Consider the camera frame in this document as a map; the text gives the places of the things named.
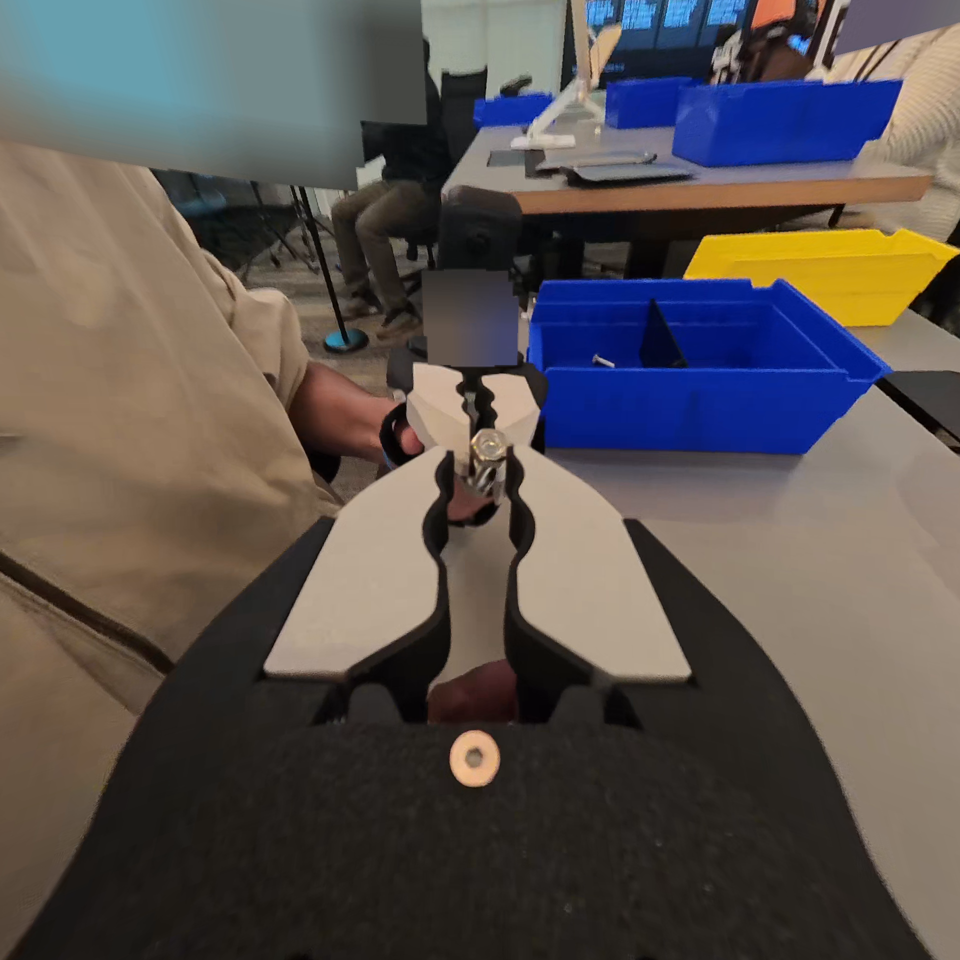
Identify yellow storage bin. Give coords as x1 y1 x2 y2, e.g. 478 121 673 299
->
684 225 958 328

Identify brown wooden desk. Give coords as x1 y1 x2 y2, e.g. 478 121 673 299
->
443 120 934 286

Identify person's left hand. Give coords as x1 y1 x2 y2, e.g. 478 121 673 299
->
366 398 429 465

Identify blue divided storage bin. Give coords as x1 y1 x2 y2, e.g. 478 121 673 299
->
528 278 892 456

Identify small blue storage bin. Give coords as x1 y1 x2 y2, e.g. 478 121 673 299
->
603 78 699 130
474 93 559 130

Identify black light stand pole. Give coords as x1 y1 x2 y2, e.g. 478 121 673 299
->
293 186 370 358

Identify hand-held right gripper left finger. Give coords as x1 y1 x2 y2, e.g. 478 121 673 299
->
263 447 456 715

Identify computer monitor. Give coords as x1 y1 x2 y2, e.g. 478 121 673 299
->
578 0 751 85

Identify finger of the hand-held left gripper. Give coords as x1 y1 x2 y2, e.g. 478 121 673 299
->
408 365 478 453
482 377 540 451

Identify dark flat tablet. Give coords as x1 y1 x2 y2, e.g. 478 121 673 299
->
878 368 960 445
563 150 696 187

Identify person's left forearm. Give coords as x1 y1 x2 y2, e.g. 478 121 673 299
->
293 360 388 469

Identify person's right hand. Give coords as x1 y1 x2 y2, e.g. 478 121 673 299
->
428 668 520 726

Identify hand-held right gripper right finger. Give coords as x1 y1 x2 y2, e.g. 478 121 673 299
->
503 447 694 712

